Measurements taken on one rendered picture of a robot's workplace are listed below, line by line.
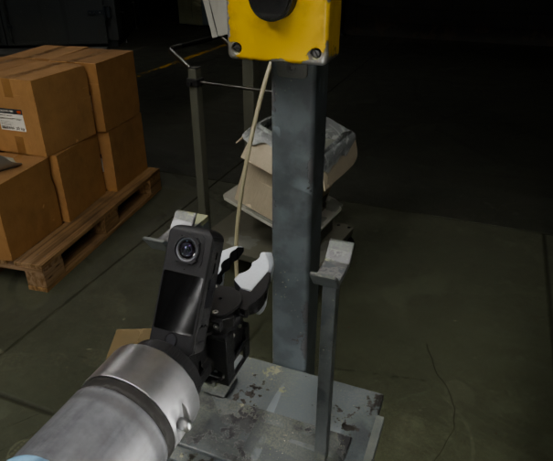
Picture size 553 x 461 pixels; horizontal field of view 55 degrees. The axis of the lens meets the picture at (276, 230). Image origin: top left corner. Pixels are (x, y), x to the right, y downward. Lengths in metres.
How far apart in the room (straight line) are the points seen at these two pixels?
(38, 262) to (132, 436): 2.23
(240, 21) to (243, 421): 0.54
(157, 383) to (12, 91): 2.42
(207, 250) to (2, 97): 2.41
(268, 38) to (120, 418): 0.42
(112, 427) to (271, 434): 0.42
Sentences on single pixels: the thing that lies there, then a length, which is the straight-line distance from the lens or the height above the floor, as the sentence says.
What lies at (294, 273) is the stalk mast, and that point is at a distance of 0.79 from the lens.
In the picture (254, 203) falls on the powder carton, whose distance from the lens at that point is 2.29.
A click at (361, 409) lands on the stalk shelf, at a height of 0.79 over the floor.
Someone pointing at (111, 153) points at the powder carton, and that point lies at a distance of 3.12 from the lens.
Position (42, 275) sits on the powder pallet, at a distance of 2.62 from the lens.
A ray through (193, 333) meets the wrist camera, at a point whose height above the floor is 1.11.
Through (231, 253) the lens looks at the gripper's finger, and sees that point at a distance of 0.61.
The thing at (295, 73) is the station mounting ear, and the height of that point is 1.27.
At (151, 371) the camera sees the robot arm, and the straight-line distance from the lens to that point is 0.44.
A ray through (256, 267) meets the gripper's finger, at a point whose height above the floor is 1.10.
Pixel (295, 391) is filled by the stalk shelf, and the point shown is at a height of 0.79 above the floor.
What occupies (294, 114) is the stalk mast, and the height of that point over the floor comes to 1.22.
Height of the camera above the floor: 1.41
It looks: 28 degrees down
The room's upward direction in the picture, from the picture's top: straight up
